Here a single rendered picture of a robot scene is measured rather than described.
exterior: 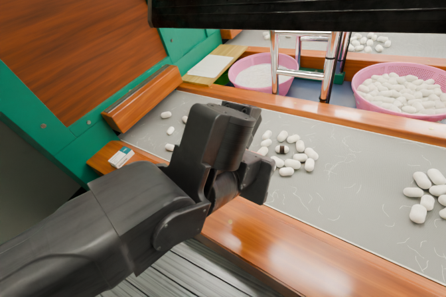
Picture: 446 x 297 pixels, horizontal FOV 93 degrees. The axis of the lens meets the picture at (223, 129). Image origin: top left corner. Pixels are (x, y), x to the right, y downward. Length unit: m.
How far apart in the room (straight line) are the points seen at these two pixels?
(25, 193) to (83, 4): 1.17
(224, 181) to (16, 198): 1.45
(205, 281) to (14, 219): 1.30
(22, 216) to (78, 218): 1.49
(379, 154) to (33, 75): 0.83
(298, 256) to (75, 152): 0.62
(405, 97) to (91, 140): 0.93
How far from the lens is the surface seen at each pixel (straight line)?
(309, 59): 0.94
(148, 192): 0.19
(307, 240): 0.45
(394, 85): 0.85
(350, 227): 0.50
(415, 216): 0.53
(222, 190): 0.24
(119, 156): 0.66
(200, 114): 0.20
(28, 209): 1.67
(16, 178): 1.57
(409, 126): 0.67
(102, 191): 0.20
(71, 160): 0.74
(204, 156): 0.20
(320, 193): 0.52
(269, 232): 0.45
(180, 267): 0.57
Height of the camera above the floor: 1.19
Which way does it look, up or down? 43 degrees down
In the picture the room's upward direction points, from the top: 15 degrees counter-clockwise
